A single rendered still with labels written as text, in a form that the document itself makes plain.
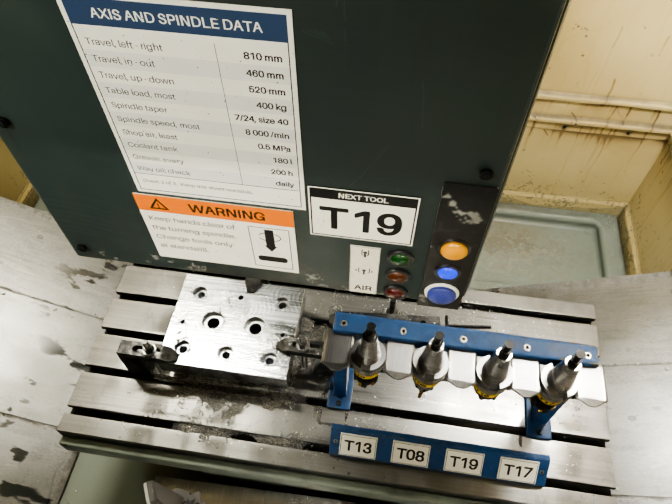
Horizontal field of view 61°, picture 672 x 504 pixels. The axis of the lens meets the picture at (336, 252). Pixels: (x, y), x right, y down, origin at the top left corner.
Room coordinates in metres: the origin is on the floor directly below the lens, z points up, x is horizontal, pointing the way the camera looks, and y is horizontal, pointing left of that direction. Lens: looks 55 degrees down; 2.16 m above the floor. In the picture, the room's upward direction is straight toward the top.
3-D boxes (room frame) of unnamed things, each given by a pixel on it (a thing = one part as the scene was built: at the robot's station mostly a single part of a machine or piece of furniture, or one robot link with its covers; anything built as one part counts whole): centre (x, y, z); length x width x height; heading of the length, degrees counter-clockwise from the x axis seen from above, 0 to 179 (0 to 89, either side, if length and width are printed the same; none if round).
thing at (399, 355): (0.42, -0.11, 1.21); 0.07 x 0.05 x 0.01; 171
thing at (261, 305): (0.62, 0.23, 0.97); 0.29 x 0.23 x 0.05; 81
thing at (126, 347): (0.54, 0.41, 0.97); 0.13 x 0.03 x 0.15; 81
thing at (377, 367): (0.43, -0.06, 1.21); 0.06 x 0.06 x 0.03
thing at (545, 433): (0.43, -0.45, 1.05); 0.10 x 0.05 x 0.30; 171
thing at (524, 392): (0.39, -0.33, 1.21); 0.07 x 0.05 x 0.01; 171
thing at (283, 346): (0.55, 0.07, 0.97); 0.13 x 0.03 x 0.15; 81
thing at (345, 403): (0.50, -0.01, 1.05); 0.10 x 0.05 x 0.30; 171
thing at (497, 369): (0.40, -0.27, 1.26); 0.04 x 0.04 x 0.07
